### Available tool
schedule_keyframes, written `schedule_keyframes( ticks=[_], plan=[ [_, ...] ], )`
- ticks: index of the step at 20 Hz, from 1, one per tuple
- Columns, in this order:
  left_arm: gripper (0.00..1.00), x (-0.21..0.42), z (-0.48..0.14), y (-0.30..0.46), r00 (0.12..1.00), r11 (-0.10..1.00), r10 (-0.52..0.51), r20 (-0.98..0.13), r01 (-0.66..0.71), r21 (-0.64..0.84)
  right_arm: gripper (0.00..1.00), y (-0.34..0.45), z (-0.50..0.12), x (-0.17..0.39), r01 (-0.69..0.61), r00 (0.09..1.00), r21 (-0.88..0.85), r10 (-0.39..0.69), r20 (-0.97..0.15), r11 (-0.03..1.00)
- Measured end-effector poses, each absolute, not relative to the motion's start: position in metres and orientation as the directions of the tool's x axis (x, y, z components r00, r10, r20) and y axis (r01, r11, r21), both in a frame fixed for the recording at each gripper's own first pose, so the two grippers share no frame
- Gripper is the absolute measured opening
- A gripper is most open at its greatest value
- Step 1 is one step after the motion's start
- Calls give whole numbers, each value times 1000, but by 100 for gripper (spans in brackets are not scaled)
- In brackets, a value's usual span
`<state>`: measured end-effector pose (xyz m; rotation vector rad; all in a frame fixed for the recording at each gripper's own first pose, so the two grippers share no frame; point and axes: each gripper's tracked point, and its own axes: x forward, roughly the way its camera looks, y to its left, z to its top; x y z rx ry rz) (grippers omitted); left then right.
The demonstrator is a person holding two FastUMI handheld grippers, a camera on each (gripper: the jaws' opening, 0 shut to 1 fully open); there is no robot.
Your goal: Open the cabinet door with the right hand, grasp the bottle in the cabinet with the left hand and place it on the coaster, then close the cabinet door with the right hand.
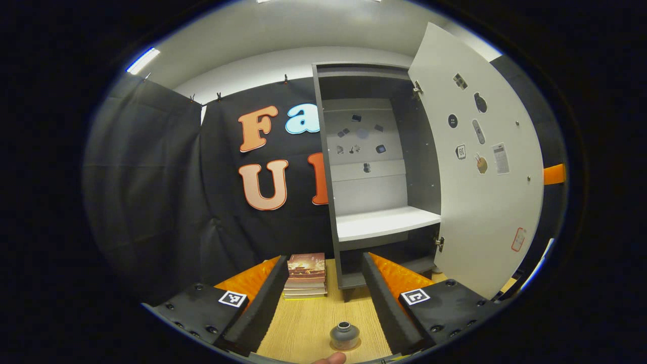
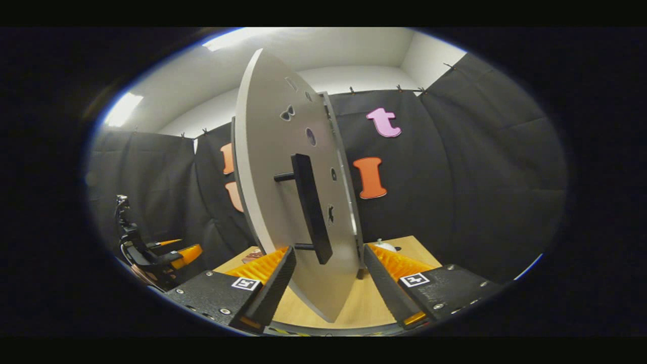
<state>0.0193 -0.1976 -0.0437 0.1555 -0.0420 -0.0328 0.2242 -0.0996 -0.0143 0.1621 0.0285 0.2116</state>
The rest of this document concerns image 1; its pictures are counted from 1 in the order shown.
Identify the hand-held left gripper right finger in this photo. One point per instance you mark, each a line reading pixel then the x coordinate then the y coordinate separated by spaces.
pixel 381 313

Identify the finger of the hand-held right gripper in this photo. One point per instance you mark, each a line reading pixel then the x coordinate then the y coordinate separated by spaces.
pixel 554 174

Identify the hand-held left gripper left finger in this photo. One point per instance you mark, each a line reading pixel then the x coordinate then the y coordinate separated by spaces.
pixel 263 313

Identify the silver bottle with red label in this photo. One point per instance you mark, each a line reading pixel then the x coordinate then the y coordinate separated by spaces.
pixel 345 339

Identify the light grey cabinet door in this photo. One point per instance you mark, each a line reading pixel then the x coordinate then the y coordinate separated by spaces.
pixel 485 212

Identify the dark grey cabinet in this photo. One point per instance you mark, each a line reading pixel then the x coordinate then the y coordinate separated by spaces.
pixel 424 167

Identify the book with yellow edge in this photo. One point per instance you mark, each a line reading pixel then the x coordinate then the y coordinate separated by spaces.
pixel 305 295

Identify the thick white-paged book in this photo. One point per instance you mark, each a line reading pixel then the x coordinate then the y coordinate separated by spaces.
pixel 305 286

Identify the book with red cover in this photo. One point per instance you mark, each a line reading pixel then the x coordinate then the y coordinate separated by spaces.
pixel 306 265

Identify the black backdrop cloth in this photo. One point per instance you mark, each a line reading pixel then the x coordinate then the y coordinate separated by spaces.
pixel 151 192

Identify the long ceiling light strip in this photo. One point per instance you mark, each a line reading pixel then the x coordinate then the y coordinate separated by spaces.
pixel 143 60

